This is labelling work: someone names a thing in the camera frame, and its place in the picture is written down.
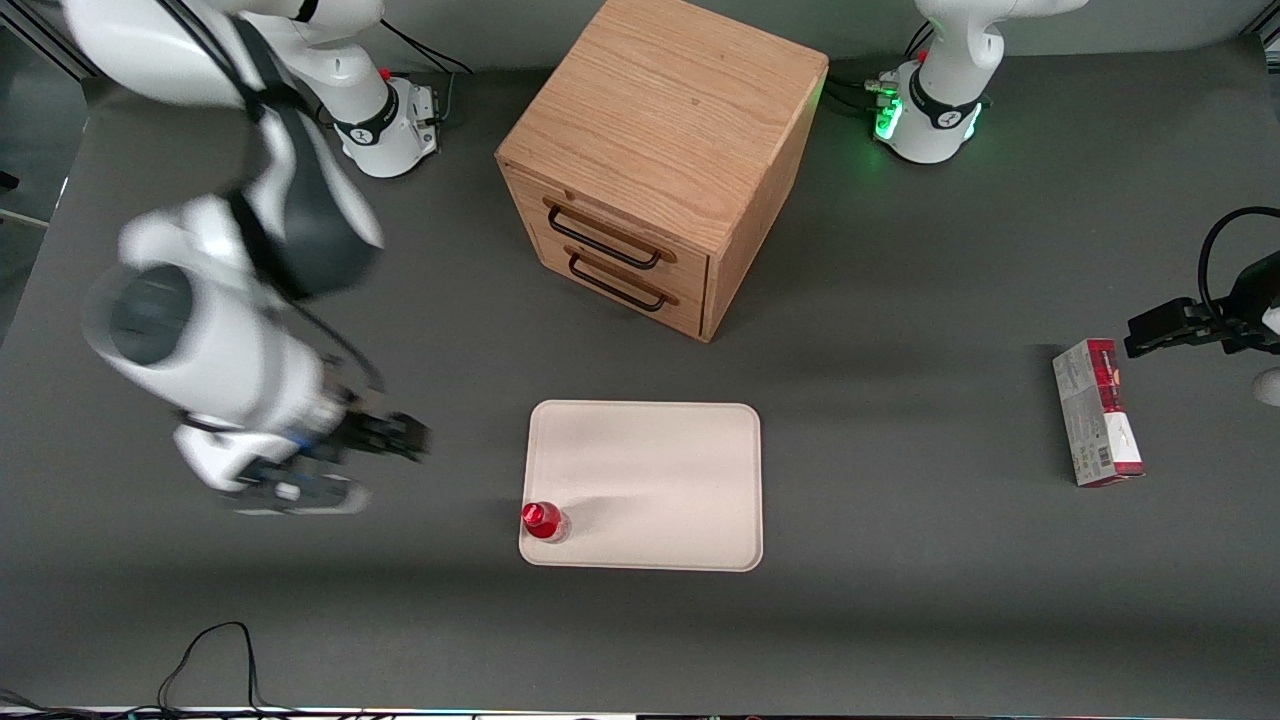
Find black left arm base cables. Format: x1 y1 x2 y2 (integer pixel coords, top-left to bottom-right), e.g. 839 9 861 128
824 22 935 117

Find white and red carton box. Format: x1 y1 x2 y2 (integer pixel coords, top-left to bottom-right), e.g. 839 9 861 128
1051 338 1146 489

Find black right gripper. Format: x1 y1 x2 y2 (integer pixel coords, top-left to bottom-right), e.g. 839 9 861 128
298 392 433 473

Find black aluminium frame rail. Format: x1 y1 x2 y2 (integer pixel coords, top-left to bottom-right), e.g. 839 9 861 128
0 10 101 83

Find black metal drawer handle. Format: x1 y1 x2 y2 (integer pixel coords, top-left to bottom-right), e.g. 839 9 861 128
567 251 669 313
546 203 665 271

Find black arm base cables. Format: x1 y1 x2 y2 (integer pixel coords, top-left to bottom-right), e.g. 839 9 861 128
376 10 479 129
824 22 935 117

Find red coke bottle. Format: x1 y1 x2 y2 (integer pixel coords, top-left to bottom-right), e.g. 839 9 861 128
519 501 572 544

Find black cable on table edge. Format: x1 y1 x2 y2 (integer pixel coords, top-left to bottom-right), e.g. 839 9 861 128
0 621 301 720

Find beige plastic tray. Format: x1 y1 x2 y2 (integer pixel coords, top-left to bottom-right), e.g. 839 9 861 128
518 400 765 573

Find black looped gripper cable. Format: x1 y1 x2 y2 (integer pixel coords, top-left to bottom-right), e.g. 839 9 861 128
1197 206 1280 323

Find black right arm base cables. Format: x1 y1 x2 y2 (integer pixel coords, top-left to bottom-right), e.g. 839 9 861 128
376 10 479 129

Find wooden two-drawer cabinet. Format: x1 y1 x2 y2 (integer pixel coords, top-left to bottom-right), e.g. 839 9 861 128
495 0 830 344

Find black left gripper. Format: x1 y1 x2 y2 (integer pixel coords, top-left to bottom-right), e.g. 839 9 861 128
1124 250 1280 359

